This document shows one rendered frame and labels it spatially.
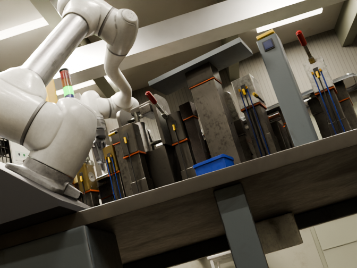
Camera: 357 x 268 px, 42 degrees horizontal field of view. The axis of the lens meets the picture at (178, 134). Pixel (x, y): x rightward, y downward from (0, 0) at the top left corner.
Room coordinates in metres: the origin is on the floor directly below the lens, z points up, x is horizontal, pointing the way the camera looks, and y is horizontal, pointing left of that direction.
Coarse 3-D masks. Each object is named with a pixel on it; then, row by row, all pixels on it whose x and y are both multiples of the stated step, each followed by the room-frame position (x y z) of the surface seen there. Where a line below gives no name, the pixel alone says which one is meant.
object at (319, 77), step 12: (312, 72) 1.51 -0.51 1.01; (324, 72) 1.50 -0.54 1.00; (312, 84) 1.52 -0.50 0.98; (324, 84) 1.51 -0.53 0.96; (324, 96) 1.52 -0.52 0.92; (336, 96) 1.54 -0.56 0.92; (324, 108) 1.53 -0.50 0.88; (336, 108) 1.52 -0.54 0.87; (336, 120) 1.52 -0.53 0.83; (336, 132) 1.52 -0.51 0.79
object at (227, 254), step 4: (224, 252) 6.68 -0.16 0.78; (228, 252) 6.68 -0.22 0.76; (212, 256) 6.69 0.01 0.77; (216, 256) 6.69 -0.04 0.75; (220, 256) 6.87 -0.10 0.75; (224, 256) 7.19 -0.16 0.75; (228, 256) 7.61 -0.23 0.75; (212, 260) 7.32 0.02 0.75; (216, 260) 7.70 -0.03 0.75; (220, 260) 8.17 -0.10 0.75; (212, 264) 6.72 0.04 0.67
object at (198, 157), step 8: (184, 104) 1.67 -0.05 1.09; (192, 104) 1.69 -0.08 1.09; (184, 112) 1.68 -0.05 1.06; (192, 112) 1.66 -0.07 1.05; (184, 120) 1.68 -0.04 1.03; (192, 120) 1.67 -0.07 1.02; (192, 128) 1.67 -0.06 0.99; (200, 128) 1.70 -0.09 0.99; (192, 136) 1.68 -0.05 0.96; (200, 136) 1.68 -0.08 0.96; (192, 144) 1.68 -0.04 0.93; (200, 144) 1.67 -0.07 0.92; (200, 152) 1.67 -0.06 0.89; (200, 160) 1.68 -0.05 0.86
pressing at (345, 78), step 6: (336, 78) 1.60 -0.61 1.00; (342, 78) 1.59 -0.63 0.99; (348, 78) 1.63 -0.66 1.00; (354, 78) 1.64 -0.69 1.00; (336, 84) 1.66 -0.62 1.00; (348, 84) 1.70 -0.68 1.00; (354, 84) 1.72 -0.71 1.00; (312, 90) 1.64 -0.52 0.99; (348, 90) 1.76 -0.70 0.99; (306, 96) 1.70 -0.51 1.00; (306, 102) 1.77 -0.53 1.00; (270, 108) 1.70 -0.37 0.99; (276, 108) 1.75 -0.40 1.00; (276, 114) 1.82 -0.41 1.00; (270, 120) 1.88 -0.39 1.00; (276, 120) 1.88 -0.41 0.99; (246, 126) 1.86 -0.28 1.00; (204, 138) 1.87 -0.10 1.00; (102, 180) 2.06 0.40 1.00; (108, 180) 2.10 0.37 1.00
